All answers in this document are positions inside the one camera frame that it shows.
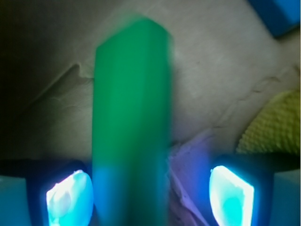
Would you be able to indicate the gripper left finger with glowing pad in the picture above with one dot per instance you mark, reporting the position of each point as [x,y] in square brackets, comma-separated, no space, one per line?
[45,193]

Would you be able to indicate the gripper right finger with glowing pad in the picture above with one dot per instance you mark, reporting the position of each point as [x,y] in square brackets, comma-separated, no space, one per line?
[256,190]

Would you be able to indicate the green rectangular block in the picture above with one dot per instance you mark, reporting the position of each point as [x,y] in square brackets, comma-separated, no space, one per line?
[131,125]

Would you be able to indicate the blue rectangular block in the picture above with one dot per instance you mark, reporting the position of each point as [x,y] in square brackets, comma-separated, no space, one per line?
[279,16]

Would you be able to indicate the yellow knitted cloth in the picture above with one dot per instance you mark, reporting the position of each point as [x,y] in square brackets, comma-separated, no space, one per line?
[276,128]

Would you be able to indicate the crumpled brown paper bag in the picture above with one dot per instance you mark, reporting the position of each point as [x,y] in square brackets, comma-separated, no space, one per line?
[226,68]

